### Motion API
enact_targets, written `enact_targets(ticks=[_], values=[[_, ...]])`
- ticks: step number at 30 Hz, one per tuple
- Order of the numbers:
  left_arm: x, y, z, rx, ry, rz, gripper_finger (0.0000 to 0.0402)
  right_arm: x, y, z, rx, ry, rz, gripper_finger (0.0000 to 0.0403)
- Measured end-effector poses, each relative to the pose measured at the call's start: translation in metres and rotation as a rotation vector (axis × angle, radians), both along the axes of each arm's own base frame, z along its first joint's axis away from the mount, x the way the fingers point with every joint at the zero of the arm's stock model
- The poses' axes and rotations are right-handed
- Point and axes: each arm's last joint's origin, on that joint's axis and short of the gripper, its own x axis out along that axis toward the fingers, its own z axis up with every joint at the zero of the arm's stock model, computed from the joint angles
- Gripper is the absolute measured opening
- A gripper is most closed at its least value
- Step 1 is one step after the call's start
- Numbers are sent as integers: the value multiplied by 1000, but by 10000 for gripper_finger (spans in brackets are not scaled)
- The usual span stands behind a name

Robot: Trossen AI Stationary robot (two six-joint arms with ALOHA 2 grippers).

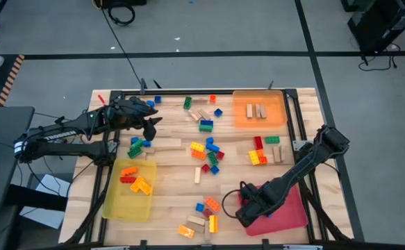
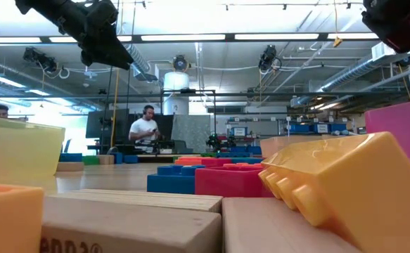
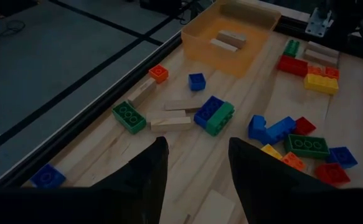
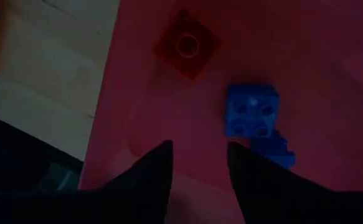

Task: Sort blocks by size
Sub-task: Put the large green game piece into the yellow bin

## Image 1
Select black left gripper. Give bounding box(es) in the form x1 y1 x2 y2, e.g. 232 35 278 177
106 96 164 142

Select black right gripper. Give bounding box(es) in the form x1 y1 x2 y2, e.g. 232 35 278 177
235 181 283 229

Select yellow-orange long brick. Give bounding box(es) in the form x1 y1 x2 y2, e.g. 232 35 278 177
129 175 146 193
138 181 153 196

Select light orange small brick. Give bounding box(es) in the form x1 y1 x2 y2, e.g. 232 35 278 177
176 224 195 240

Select pink translucent bin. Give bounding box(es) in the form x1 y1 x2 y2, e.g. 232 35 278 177
238 183 309 237

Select loose toy bricks on table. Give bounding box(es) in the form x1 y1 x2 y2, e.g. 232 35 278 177
63 88 354 246

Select black beam with light strips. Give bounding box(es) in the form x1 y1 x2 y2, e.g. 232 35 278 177
83 242 328 250

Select wooden block with Jenga print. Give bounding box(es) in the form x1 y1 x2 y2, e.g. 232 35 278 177
184 222 206 233

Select yellow translucent bin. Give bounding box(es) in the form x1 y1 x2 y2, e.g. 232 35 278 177
101 158 157 223

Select orange translucent bin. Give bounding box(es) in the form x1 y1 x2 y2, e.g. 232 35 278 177
232 90 288 128

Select black equipment box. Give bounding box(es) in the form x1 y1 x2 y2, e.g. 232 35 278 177
92 0 148 10
340 0 361 12

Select black side desk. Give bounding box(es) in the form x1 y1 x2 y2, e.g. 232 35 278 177
0 106 35 213

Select black equipment case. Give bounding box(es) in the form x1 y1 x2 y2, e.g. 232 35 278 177
347 0 405 53

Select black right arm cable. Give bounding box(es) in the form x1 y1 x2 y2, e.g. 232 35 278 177
221 189 245 219

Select grey metal bracket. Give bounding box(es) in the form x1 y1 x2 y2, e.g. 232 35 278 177
291 138 309 153

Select black floor cable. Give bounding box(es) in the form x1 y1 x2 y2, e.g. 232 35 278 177
99 0 144 86

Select black coiled cable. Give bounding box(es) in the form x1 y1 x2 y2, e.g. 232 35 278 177
107 1 136 27

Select black floor cables with plug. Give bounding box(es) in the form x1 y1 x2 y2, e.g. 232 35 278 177
357 43 403 73

